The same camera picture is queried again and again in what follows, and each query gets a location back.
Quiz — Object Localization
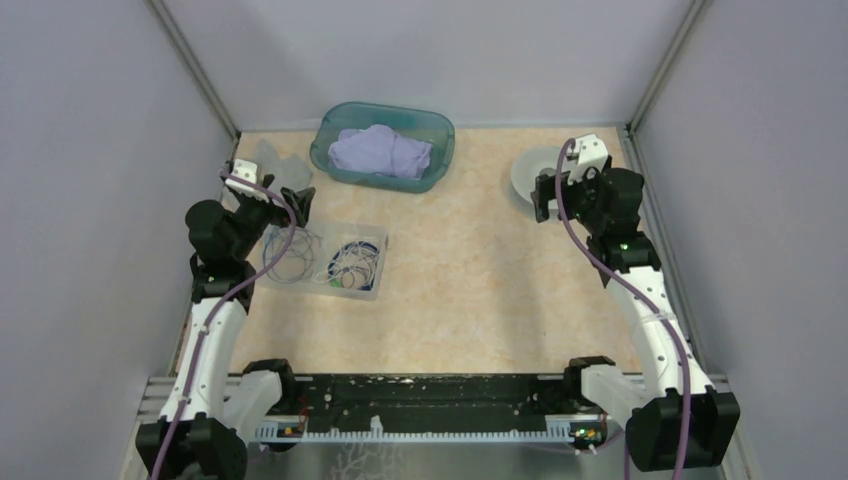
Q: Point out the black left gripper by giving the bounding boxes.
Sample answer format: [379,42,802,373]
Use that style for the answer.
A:
[230,174,314,260]

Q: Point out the white slotted cable duct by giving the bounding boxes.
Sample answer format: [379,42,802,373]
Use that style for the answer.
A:
[254,422,574,444]

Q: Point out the lavender cloth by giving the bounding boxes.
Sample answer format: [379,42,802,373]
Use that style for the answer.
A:
[328,124,433,180]

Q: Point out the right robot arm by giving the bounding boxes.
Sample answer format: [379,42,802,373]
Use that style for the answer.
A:
[531,167,740,478]

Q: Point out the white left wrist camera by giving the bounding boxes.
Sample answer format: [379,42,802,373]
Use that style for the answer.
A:
[224,159,265,199]

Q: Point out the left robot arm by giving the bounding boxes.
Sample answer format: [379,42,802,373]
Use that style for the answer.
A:
[135,173,316,479]

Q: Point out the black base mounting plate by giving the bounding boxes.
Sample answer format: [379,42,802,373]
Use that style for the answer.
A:
[278,374,601,434]

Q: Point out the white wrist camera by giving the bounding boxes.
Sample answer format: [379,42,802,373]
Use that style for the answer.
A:
[224,159,265,199]
[564,133,611,185]

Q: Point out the teal plastic basin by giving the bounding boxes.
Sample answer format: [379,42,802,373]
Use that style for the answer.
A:
[310,102,456,193]

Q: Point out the blue thin wire coil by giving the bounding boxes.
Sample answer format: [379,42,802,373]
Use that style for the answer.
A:
[262,226,325,285]

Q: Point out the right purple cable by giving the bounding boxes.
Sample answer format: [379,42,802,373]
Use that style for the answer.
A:
[555,137,693,480]

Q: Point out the white perforated cable spool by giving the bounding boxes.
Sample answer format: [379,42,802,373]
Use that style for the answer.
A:
[510,146,560,218]

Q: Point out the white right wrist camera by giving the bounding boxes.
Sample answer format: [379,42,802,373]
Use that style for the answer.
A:
[564,133,611,185]

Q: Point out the clear plastic bag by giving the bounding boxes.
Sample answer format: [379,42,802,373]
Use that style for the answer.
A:
[253,140,313,193]

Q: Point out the clear plastic divided tray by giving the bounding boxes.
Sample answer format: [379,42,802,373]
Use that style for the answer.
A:
[257,220,389,301]

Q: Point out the blue cable coil green connector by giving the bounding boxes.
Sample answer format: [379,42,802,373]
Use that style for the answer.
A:
[326,240,380,291]

